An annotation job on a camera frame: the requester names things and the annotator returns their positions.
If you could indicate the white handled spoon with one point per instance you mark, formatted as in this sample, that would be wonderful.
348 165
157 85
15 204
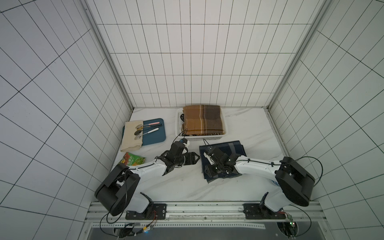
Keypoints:
140 135

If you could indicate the pink handled spoon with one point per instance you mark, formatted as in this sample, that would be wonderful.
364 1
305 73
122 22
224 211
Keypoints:
147 125

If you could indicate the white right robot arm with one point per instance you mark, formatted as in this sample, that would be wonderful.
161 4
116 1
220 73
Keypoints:
294 184

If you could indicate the green snack packet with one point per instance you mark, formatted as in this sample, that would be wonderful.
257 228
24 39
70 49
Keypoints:
130 159

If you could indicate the brown plaid scarf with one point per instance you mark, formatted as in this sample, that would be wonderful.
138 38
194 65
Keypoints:
203 120

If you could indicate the green handled spoon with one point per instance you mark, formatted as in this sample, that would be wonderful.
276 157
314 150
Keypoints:
146 129

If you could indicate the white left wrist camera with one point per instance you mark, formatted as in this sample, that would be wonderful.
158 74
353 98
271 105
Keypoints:
185 142

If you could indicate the white plastic basket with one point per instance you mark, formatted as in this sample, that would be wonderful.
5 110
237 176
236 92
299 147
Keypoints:
179 128

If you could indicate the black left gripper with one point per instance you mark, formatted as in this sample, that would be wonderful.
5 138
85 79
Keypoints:
191 158

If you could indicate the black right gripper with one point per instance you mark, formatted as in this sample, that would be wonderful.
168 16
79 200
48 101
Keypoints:
216 162

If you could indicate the navy striped scarf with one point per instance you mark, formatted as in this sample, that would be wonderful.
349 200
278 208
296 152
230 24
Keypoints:
229 148

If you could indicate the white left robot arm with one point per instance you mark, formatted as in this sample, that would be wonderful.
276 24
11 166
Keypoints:
118 191

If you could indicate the metal base rail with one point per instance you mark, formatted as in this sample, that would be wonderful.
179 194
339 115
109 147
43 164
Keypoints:
222 214

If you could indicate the teal plastic tray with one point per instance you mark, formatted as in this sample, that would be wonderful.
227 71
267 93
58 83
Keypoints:
155 137

